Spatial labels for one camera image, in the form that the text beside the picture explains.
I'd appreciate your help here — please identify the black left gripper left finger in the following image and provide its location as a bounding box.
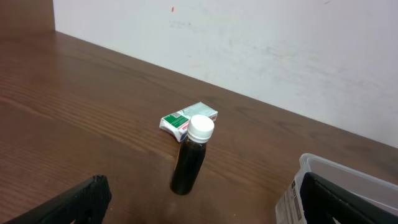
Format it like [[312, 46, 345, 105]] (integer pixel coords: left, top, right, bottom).
[[6, 175, 112, 224]]

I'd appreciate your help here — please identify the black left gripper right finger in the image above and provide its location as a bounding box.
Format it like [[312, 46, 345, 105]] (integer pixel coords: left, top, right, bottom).
[[300, 172, 397, 224]]

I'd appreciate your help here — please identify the clear plastic container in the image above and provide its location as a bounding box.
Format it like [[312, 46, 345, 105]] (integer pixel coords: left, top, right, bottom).
[[275, 153, 397, 224]]

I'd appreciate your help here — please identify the white green medicine box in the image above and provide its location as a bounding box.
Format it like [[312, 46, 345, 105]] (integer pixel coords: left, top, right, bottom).
[[159, 102, 218, 142]]

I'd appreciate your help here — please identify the dark bottle white cap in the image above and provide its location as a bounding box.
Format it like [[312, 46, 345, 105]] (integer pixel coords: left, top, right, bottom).
[[170, 114, 215, 195]]

